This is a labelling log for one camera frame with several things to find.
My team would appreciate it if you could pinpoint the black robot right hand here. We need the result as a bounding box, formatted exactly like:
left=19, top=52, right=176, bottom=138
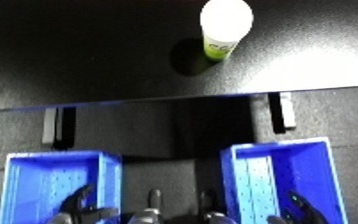
left=280, top=189, right=332, bottom=224

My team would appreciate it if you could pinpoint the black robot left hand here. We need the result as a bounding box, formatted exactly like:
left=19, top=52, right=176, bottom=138
left=58, top=184, right=121, bottom=224

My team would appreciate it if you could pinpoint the paper cup with green band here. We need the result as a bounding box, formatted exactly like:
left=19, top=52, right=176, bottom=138
left=198, top=0, right=256, bottom=63

